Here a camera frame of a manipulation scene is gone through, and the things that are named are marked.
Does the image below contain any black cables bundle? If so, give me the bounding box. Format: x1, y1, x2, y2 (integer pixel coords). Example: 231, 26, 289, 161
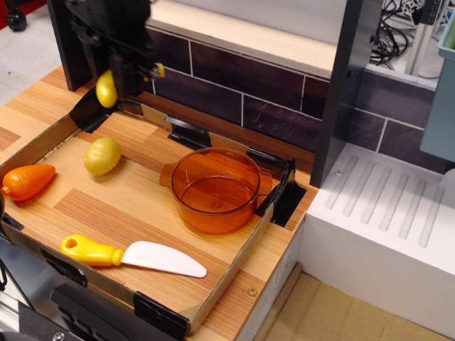
369, 0, 424, 67

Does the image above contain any yellow handled white toy knife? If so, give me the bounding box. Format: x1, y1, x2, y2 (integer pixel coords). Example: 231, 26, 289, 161
60, 234, 208, 278

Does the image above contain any yellow toy potato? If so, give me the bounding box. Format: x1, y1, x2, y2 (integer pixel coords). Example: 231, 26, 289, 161
83, 137, 122, 175

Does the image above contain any white dish drainer sink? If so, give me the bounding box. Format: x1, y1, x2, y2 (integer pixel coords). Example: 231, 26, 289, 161
299, 144, 454, 338

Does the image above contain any teal plastic bin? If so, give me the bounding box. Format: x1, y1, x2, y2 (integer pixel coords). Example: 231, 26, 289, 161
420, 13, 455, 162

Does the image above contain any cardboard fence with black tape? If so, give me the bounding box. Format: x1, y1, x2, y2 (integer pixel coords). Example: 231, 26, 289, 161
0, 85, 307, 337

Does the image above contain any orange transparent plastic pot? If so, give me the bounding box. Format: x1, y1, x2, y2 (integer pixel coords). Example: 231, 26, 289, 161
159, 147, 273, 235

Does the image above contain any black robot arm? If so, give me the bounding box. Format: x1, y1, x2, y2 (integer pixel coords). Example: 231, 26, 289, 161
65, 1, 164, 100

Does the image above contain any orange toy carrot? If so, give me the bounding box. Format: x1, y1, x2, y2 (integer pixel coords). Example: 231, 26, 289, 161
1, 164, 55, 201

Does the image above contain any yellow toy banana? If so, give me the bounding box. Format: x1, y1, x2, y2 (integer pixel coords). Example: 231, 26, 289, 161
95, 64, 166, 109

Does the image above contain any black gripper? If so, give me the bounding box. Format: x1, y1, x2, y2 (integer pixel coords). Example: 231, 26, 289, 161
70, 18, 161, 100

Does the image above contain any dark grey vertical post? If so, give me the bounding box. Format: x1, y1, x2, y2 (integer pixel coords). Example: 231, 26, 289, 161
310, 0, 382, 188

